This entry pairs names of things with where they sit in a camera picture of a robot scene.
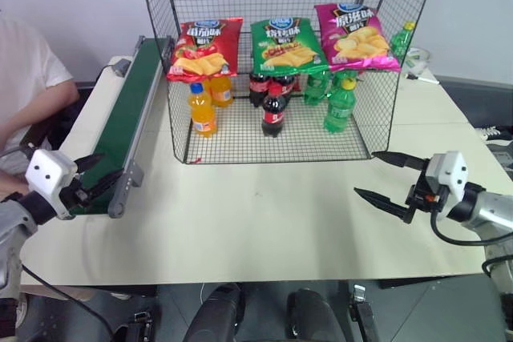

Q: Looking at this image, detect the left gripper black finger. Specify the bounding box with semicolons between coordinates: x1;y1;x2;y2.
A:
79;168;124;201
75;153;107;175

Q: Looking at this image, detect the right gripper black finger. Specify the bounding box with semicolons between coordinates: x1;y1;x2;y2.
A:
371;151;426;171
353;187;410;220

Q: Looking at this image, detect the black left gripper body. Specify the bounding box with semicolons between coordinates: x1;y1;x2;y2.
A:
59;175;91;213

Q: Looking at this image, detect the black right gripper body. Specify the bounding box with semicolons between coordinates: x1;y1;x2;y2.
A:
403;168;448;224

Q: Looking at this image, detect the green conveyor belt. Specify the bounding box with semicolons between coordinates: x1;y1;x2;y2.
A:
66;35;177;219

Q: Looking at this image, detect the person's bare hand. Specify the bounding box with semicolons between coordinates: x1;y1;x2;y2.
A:
0;167;31;201

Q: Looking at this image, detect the black chair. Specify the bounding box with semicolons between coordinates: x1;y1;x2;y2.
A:
23;81;99;155

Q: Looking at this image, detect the green soda bottle yellow cap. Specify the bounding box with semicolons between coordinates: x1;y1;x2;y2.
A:
323;76;357;135

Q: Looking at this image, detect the black white marker pen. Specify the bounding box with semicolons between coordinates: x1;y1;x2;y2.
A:
404;72;440;86

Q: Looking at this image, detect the dark grey side desk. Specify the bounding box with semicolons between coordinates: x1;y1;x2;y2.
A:
434;73;513;143

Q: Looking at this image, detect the white grey device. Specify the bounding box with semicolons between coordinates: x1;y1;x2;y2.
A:
479;125;513;183

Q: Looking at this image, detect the white container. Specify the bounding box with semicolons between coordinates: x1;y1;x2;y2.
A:
402;47;432;74

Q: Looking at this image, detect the person in white shirt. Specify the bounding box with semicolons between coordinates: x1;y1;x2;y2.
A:
0;9;81;175

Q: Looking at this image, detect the black table clamp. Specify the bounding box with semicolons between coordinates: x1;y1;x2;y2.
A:
348;284;382;342
126;309;156;342

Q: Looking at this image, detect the orange soda bottle blue cap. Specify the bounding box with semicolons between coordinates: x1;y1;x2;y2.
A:
188;82;220;138

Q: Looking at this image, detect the magenta chips bag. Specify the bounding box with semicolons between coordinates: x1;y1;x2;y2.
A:
313;2;402;74

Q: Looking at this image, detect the dark rounded shape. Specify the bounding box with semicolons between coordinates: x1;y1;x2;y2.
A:
184;284;245;342
286;288;345;342

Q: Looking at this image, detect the cola bottle red cap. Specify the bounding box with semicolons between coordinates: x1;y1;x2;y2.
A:
261;84;289;139

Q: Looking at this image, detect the red chips bag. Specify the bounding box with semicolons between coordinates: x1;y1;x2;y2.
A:
166;17;244;85

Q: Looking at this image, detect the green chips bag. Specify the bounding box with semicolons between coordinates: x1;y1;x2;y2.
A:
250;16;333;77

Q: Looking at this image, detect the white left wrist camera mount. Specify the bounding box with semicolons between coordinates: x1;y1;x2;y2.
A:
24;148;79;221

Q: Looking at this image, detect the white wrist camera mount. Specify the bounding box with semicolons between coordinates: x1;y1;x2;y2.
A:
24;148;79;221
423;151;469;201

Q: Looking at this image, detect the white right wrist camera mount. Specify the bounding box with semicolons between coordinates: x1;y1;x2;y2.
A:
423;151;469;201

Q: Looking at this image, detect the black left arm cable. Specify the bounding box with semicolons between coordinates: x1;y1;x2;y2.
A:
19;264;115;339

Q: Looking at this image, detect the black wire mesh rack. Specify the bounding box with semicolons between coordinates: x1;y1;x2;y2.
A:
135;0;440;166

